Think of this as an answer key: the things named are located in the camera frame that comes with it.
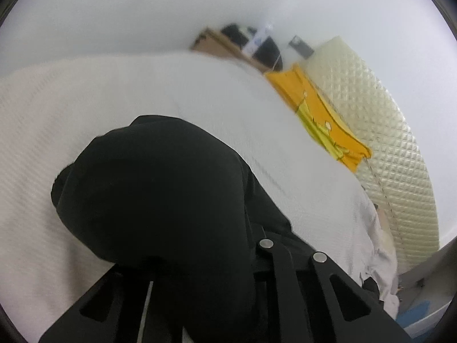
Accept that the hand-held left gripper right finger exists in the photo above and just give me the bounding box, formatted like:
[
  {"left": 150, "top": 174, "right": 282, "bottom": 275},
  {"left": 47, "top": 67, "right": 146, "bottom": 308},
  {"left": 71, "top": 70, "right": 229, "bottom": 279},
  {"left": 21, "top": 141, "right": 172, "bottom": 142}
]
[{"left": 250, "top": 239, "right": 415, "bottom": 343}]

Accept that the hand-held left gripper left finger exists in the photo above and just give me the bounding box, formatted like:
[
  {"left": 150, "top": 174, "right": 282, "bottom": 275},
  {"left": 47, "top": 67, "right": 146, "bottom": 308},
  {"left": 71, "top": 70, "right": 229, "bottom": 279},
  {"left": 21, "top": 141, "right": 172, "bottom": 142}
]
[{"left": 39, "top": 265, "right": 186, "bottom": 343}]

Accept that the black garment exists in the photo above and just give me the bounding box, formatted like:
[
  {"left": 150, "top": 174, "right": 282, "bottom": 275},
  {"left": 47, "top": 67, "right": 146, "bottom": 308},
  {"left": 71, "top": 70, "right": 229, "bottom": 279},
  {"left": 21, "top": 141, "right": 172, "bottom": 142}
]
[{"left": 51, "top": 115, "right": 384, "bottom": 343}]

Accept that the yellow printed cloth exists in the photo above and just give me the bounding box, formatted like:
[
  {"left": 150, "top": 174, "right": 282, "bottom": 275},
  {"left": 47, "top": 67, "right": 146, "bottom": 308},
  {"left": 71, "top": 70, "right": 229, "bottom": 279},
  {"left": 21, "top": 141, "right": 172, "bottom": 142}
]
[{"left": 265, "top": 63, "right": 372, "bottom": 174}]

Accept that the cream quilted headboard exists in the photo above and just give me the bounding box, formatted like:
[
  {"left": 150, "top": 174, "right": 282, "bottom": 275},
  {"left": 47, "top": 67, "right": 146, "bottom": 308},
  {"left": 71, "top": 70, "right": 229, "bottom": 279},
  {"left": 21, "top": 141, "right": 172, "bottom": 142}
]
[{"left": 303, "top": 36, "right": 440, "bottom": 276}]

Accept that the white bed sheet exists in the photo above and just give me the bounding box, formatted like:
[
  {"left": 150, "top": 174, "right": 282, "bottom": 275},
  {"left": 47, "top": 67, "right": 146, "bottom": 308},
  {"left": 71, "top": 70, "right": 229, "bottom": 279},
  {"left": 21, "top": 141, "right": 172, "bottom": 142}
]
[{"left": 0, "top": 52, "right": 400, "bottom": 343}]

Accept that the black bag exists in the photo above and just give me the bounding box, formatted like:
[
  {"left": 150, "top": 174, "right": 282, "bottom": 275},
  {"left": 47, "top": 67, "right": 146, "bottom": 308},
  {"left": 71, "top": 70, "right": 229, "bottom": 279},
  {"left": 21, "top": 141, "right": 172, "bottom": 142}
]
[{"left": 253, "top": 38, "right": 283, "bottom": 71}]

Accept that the brown cardboard box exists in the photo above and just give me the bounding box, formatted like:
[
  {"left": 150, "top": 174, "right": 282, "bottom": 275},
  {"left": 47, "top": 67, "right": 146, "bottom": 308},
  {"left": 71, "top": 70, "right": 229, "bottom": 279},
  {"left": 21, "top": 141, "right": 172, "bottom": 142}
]
[{"left": 192, "top": 27, "right": 275, "bottom": 74}]

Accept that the white bottle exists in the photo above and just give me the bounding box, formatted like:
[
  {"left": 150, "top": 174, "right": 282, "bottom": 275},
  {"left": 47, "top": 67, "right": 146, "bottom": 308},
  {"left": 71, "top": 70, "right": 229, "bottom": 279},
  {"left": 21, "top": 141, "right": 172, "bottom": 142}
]
[{"left": 244, "top": 23, "right": 275, "bottom": 57}]

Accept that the black box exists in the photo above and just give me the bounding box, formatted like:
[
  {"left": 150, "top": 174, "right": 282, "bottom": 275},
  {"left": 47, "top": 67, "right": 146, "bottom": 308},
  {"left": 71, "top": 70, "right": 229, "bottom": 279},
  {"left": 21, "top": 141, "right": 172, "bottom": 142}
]
[{"left": 221, "top": 23, "right": 257, "bottom": 47}]

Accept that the dark wall switch panel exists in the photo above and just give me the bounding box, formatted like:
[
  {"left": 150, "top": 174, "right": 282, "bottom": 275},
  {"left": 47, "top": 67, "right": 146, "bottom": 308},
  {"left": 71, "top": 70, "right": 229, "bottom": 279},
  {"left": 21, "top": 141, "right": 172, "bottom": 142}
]
[{"left": 288, "top": 35, "right": 315, "bottom": 59}]

